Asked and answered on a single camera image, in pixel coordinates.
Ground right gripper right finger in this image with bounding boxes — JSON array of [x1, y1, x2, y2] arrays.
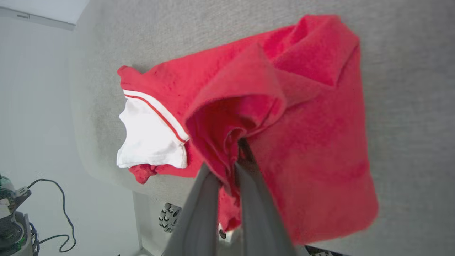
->
[[235, 138, 295, 256]]

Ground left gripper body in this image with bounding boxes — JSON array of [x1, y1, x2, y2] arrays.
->
[[0, 174, 33, 256]]

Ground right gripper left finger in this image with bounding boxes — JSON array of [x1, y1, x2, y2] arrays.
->
[[164, 164, 221, 256]]

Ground red and white shirt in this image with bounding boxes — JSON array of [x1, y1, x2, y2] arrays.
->
[[117, 14, 379, 246]]

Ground black omni wheel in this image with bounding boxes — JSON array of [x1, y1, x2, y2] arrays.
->
[[159, 203, 182, 233]]

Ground grey fabric sofa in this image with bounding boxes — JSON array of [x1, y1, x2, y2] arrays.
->
[[69, 0, 455, 256]]

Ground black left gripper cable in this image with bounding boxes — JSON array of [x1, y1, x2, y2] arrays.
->
[[27, 178, 77, 253]]

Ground white wall baseboard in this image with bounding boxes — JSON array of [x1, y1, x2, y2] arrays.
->
[[0, 6, 76, 31]]

